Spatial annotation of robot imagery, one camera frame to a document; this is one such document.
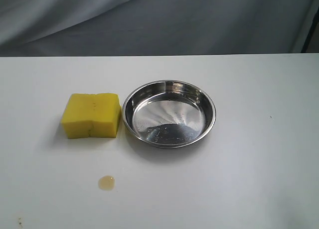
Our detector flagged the round stainless steel dish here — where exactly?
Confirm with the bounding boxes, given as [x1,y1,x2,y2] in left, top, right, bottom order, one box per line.
[122,80,216,149]

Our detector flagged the black stand pole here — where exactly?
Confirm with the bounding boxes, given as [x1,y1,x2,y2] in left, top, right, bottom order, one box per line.
[301,9,319,53]

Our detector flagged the brown liquid spill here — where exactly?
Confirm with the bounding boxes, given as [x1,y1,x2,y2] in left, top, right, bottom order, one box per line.
[98,175,115,191]

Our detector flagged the yellow sponge block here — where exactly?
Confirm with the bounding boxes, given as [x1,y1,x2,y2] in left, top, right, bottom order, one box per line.
[60,93,122,139]

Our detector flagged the grey backdrop cloth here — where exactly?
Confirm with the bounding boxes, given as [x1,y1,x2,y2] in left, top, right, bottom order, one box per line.
[0,0,319,56]

